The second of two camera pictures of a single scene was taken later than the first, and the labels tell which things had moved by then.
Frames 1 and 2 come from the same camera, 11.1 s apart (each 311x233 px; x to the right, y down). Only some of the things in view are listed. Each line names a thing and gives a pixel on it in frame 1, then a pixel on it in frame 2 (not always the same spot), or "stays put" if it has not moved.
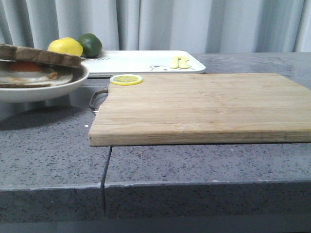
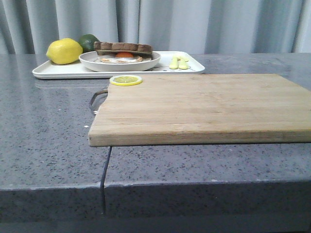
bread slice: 60,81 to 149,55
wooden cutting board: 204,109 stays put
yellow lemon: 68,45 stays put
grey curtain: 198,26 stays put
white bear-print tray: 110,63 to 77,70
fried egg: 29,72 to 122,57
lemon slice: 126,79 stays put
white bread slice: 10,52 to 102,47
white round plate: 43,93 to 87,59
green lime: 92,45 stays put
